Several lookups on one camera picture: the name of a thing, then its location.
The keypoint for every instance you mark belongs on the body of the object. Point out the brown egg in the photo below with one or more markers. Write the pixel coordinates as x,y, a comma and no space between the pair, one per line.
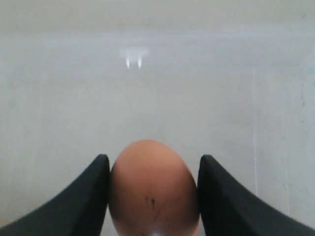
152,192

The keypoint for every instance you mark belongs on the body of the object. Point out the clear plastic container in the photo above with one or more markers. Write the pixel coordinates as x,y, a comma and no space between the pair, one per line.
231,78

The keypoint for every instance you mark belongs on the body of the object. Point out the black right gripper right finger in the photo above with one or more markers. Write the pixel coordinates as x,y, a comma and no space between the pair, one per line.
229,209

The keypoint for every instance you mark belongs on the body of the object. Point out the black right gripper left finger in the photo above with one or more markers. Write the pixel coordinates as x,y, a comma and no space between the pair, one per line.
79,210

